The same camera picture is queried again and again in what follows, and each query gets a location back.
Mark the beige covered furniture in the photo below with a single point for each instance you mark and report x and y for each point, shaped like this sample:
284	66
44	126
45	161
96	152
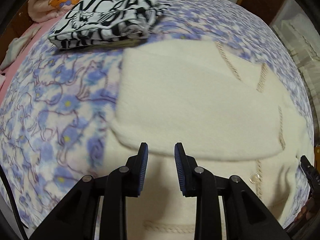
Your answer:
301	39

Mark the cream knit cardigan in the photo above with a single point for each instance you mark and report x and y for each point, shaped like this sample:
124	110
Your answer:
232	116

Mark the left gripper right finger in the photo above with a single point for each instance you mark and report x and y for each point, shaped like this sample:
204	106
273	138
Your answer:
246	217

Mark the pink bed sheet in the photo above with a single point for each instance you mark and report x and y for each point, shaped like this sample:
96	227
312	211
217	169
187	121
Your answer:
22	52

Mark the black white folded garment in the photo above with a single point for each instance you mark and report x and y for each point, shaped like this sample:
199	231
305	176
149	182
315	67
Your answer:
95	22

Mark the grey star cushion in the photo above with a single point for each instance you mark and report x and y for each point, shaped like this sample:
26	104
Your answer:
14	49

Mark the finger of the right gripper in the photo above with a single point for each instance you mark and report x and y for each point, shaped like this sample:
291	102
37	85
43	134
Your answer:
312	176

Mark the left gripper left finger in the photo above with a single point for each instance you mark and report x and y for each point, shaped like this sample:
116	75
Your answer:
75	216

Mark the purple cat print blanket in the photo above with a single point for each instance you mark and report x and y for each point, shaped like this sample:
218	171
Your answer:
56	105

